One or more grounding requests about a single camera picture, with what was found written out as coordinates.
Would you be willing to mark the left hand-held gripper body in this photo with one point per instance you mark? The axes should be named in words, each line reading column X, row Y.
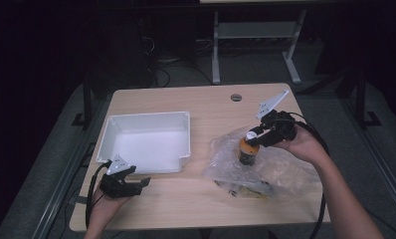
column 118, row 186

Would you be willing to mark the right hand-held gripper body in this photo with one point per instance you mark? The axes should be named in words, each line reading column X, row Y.
column 279, row 127

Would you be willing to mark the orange bottle with white cap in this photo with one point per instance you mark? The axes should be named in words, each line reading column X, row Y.
column 248, row 151

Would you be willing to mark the clear plastic bag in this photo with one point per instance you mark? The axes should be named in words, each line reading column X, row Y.
column 285, row 176

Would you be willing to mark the person's left hand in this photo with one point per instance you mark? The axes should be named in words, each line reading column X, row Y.
column 108, row 207

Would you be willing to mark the person's right hand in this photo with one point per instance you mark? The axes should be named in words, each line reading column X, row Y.
column 303, row 146

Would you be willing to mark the white plastic tray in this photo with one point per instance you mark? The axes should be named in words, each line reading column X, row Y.
column 149, row 146

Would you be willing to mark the grey table grommet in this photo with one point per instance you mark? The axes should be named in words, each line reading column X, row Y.
column 236, row 97

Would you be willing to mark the dark tape strip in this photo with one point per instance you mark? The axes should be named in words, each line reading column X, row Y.
column 80, row 199

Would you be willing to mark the yellow packet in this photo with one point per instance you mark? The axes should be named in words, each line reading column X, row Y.
column 252, row 191

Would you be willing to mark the black metal stand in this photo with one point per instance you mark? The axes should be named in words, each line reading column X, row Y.
column 87, row 103
column 361, row 99

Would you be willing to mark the aluminium floor rail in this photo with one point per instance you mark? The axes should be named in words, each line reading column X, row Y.
column 385, row 172
column 58, row 192

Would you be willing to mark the white metal desk frame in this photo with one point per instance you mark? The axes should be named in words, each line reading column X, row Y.
column 216, row 49

